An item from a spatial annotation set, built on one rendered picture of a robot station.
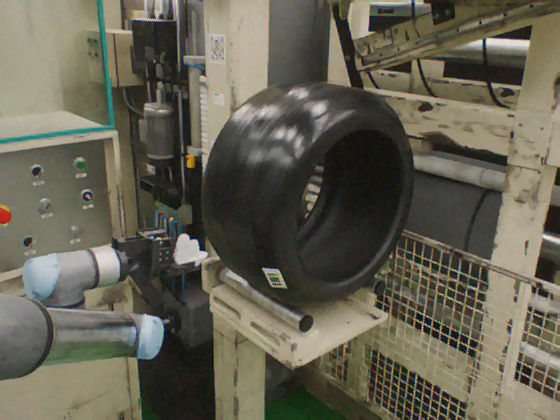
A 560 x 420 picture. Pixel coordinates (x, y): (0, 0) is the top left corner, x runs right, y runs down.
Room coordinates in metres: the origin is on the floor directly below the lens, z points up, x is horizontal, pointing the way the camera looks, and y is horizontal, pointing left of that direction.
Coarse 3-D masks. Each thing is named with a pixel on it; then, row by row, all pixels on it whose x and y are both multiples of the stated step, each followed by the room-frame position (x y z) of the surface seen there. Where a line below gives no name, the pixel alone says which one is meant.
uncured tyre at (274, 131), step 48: (288, 96) 1.24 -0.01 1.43; (336, 96) 1.21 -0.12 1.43; (240, 144) 1.17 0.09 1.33; (288, 144) 1.11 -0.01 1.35; (336, 144) 1.55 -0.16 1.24; (384, 144) 1.46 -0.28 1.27; (240, 192) 1.10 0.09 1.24; (288, 192) 1.07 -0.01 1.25; (336, 192) 1.55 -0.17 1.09; (384, 192) 1.47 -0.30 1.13; (240, 240) 1.09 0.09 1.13; (288, 240) 1.07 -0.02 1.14; (336, 240) 1.48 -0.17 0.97; (384, 240) 1.32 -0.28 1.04; (288, 288) 1.09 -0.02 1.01; (336, 288) 1.18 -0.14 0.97
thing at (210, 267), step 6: (210, 258) 1.37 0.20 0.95; (216, 258) 1.37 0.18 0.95; (204, 264) 1.35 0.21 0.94; (210, 264) 1.35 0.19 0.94; (216, 264) 1.36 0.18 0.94; (222, 264) 1.38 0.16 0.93; (204, 270) 1.35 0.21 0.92; (210, 270) 1.35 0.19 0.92; (216, 270) 1.36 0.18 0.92; (204, 276) 1.35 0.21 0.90; (210, 276) 1.35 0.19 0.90; (216, 276) 1.36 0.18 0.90; (204, 282) 1.35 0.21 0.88; (210, 282) 1.35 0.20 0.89; (216, 282) 1.36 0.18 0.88; (222, 282) 1.37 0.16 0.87; (204, 288) 1.35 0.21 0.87; (210, 288) 1.35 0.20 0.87
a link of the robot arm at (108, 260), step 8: (96, 248) 0.91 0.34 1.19; (104, 248) 0.91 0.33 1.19; (96, 256) 0.88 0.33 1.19; (104, 256) 0.89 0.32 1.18; (112, 256) 0.90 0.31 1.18; (104, 264) 0.88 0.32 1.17; (112, 264) 0.89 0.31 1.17; (120, 264) 0.90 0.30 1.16; (104, 272) 0.87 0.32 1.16; (112, 272) 0.88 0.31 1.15; (120, 272) 0.90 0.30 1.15; (104, 280) 0.87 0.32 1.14; (112, 280) 0.89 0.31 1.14
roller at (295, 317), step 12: (228, 276) 1.33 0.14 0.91; (240, 288) 1.29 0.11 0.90; (252, 288) 1.26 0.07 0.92; (264, 300) 1.21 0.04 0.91; (276, 300) 1.20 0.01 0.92; (276, 312) 1.17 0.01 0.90; (288, 312) 1.15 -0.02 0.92; (300, 312) 1.14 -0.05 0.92; (300, 324) 1.11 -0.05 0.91; (312, 324) 1.13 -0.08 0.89
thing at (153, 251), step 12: (156, 228) 1.02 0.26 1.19; (120, 240) 0.93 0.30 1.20; (132, 240) 0.94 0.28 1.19; (144, 240) 0.95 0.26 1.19; (156, 240) 0.95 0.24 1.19; (168, 240) 0.98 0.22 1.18; (120, 252) 0.92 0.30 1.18; (132, 252) 0.93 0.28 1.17; (144, 252) 0.95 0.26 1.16; (156, 252) 0.95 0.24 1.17; (168, 252) 0.97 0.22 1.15; (132, 264) 0.93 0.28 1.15; (144, 264) 0.95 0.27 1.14; (156, 264) 0.95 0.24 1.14; (168, 264) 0.97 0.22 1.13; (120, 276) 0.90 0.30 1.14; (156, 276) 0.94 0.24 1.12
